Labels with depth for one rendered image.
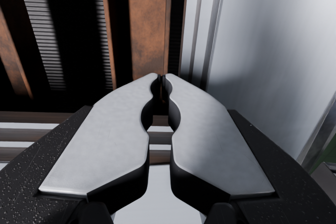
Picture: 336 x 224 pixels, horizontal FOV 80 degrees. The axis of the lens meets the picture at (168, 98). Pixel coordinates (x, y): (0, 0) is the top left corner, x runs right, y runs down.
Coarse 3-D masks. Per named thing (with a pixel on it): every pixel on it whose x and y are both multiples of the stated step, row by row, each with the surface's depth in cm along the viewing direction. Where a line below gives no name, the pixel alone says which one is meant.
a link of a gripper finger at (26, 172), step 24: (72, 120) 8; (48, 144) 6; (24, 168) 6; (48, 168) 6; (0, 192) 5; (24, 192) 5; (0, 216) 5; (24, 216) 5; (48, 216) 5; (72, 216) 5
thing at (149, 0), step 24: (120, 0) 28; (144, 0) 28; (168, 0) 24; (120, 24) 29; (144, 24) 29; (168, 24) 25; (120, 48) 31; (144, 48) 31; (168, 48) 27; (120, 72) 32; (144, 72) 33
